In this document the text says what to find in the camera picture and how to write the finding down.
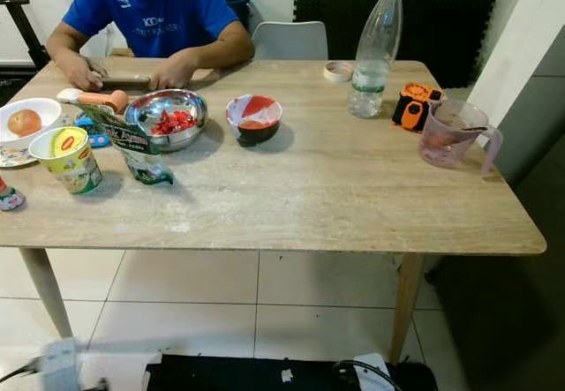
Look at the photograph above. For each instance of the person's right hand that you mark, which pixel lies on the person's right hand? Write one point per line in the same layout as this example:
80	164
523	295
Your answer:
81	73

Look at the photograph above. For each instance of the person's left hand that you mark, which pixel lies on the person's left hand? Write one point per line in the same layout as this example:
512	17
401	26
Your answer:
173	73

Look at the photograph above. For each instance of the wooden rolling stick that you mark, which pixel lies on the wooden rolling stick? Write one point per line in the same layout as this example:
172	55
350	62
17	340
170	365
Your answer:
128	81

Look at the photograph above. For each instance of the yellow cup noodle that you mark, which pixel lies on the yellow cup noodle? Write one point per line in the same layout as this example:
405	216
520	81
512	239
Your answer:
69	157

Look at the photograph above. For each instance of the person's left forearm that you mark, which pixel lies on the person's left forearm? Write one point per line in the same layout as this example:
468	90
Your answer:
225	51

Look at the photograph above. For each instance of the person's right forearm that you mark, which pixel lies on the person's right forearm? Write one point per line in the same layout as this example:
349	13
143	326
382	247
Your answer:
57	45

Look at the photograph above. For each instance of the small white lump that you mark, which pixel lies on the small white lump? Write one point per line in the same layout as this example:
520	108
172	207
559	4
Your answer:
68	95

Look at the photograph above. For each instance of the orange carrot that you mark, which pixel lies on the orange carrot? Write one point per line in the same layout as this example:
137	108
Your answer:
101	101

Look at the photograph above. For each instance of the steel bowl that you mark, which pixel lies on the steel bowl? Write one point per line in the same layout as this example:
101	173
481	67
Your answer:
146	107

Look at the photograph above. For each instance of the red chopped food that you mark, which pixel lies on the red chopped food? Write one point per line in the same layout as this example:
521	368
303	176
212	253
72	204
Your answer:
174	123

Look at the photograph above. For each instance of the blue packet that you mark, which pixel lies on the blue packet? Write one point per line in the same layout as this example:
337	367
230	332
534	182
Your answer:
84	124

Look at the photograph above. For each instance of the person in blue shirt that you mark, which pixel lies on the person in blue shirt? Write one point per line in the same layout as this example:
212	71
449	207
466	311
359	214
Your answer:
150	16

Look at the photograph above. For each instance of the black floor platform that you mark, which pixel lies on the black floor platform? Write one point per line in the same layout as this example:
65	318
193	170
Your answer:
16	82

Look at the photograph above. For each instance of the apple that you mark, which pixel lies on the apple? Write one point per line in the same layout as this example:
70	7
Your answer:
25	123

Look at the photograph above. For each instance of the black metal stand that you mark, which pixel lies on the black metal stand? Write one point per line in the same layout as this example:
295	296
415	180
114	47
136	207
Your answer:
22	20

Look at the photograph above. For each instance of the green snack packet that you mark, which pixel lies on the green snack packet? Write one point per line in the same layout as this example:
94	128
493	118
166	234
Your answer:
137	148

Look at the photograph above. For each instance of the red and white bowl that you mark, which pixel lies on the red and white bowl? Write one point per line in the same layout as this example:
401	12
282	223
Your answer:
254	117

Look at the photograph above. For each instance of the blue bucket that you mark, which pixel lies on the blue bucket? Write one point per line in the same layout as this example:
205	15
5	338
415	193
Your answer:
238	7

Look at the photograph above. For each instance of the patterned plate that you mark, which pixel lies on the patterned plate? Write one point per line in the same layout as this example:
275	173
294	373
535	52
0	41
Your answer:
13	157

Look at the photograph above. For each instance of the grey chair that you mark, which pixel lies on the grey chair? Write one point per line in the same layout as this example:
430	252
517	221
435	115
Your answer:
290	42

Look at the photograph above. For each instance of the small orange-capped bottle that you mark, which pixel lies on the small orange-capped bottle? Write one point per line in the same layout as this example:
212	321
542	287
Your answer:
11	199

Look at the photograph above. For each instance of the beige tape roll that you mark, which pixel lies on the beige tape roll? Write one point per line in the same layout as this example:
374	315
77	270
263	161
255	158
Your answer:
338	71

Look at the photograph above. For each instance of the clear plastic water bottle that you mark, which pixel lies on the clear plastic water bottle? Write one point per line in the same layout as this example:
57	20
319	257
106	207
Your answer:
373	56

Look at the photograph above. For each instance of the orange and black device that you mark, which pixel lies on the orange and black device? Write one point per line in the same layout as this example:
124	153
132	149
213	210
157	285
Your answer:
413	109

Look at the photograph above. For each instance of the black foam puzzle mat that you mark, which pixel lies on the black foam puzzle mat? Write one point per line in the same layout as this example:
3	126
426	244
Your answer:
441	33

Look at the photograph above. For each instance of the purple translucent measuring jug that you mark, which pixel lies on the purple translucent measuring jug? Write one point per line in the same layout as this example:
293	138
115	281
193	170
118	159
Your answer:
450	139

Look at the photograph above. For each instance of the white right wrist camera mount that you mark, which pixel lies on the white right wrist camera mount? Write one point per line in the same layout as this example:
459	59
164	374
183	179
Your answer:
372	373

